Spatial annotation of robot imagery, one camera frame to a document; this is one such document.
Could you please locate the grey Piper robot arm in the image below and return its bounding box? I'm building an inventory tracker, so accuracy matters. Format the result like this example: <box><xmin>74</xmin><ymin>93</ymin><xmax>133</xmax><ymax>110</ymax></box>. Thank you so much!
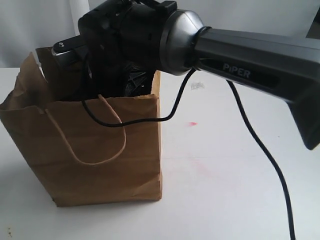
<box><xmin>78</xmin><ymin>0</ymin><xmax>320</xmax><ymax>150</ymax></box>

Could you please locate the brown paper bag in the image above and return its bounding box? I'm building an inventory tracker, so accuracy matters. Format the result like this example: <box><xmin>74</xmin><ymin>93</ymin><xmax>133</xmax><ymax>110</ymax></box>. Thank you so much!
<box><xmin>0</xmin><ymin>47</ymin><xmax>163</xmax><ymax>207</ymax></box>

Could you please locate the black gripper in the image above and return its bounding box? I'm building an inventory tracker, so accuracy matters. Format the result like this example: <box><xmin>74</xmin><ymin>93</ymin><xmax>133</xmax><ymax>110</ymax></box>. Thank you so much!
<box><xmin>77</xmin><ymin>0</ymin><xmax>161</xmax><ymax>101</ymax></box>

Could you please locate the black cable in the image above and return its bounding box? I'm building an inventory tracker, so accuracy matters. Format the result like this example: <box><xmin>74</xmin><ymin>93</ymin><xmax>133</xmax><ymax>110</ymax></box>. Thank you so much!
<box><xmin>81</xmin><ymin>49</ymin><xmax>297</xmax><ymax>240</ymax></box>

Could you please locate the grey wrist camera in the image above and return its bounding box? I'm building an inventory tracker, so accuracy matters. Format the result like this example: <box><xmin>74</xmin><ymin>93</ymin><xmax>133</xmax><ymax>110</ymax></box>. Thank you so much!
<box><xmin>51</xmin><ymin>35</ymin><xmax>88</xmax><ymax>67</ymax></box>

